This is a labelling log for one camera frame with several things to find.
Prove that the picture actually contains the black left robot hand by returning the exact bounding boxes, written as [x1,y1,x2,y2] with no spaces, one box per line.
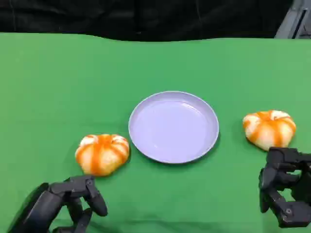
[7,175,109,233]

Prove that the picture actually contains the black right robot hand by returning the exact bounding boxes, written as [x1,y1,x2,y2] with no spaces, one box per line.
[258,147,311,229]

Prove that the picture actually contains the orange and white bread roll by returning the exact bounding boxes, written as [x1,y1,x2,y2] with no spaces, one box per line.
[74,133,130,177]
[242,110,297,151]

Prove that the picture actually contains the lilac plate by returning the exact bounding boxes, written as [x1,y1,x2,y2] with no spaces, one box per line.
[128,91,220,165]

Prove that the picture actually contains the black backdrop cloth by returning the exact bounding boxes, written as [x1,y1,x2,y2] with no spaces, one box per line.
[0,0,295,42]

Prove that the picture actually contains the grey metal frame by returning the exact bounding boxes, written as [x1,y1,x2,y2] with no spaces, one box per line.
[274,0,311,39]

